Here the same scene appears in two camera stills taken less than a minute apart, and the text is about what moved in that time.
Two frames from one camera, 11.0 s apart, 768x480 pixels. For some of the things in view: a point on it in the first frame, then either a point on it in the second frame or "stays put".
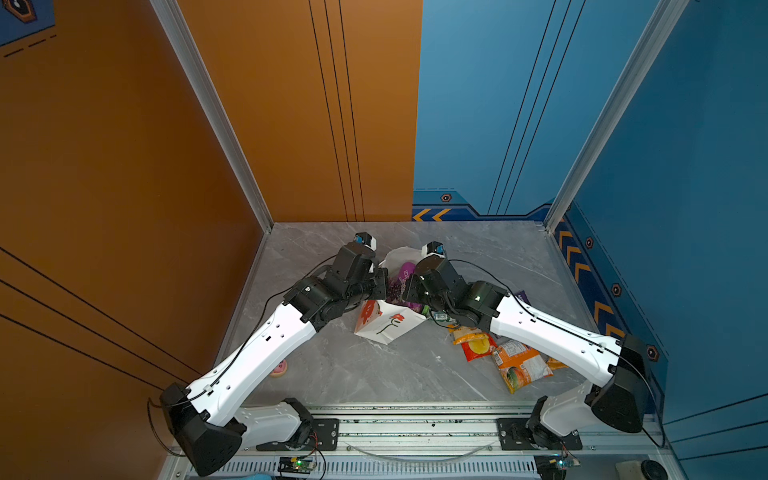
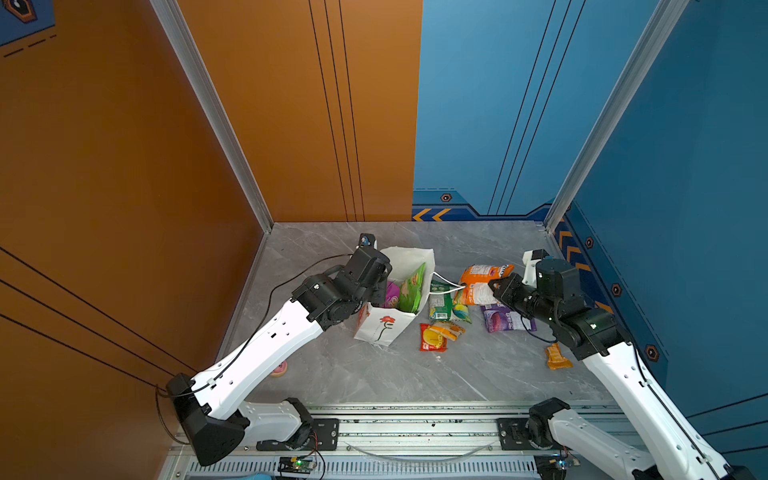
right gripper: [411, 288] → [510, 284]
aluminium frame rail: [448, 442] stays put
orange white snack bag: [520, 365] → [476, 279]
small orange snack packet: [555, 364] stays put
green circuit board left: [295, 465] stays put
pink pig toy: [280, 370] stays put
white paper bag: [383, 320] stays put
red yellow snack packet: [475, 342] → [436, 336]
